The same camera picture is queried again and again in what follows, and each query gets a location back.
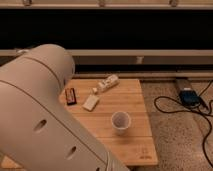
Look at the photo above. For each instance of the white paper cup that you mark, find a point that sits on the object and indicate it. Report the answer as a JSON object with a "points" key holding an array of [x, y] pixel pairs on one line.
{"points": [[121, 122]]}

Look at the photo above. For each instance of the grey metal rail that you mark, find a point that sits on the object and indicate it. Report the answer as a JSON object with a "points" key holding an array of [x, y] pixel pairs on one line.
{"points": [[114, 57]]}

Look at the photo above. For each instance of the white plastic bottle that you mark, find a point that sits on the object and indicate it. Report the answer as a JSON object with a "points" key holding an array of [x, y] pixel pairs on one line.
{"points": [[106, 84]]}

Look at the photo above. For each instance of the white sponge block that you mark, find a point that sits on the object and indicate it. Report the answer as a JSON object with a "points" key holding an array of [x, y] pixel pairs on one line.
{"points": [[91, 102]]}

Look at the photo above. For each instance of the wooden board table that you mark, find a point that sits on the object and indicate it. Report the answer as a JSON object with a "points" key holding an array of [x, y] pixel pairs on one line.
{"points": [[136, 146]]}

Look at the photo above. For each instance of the blue power adapter box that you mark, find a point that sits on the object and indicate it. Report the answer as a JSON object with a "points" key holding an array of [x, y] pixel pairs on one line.
{"points": [[189, 97]]}

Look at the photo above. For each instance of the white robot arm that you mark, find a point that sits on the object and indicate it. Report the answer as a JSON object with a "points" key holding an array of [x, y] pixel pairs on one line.
{"points": [[36, 130]]}

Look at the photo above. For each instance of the black red small box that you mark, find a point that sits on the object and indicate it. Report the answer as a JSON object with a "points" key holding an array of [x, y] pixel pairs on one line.
{"points": [[70, 96]]}

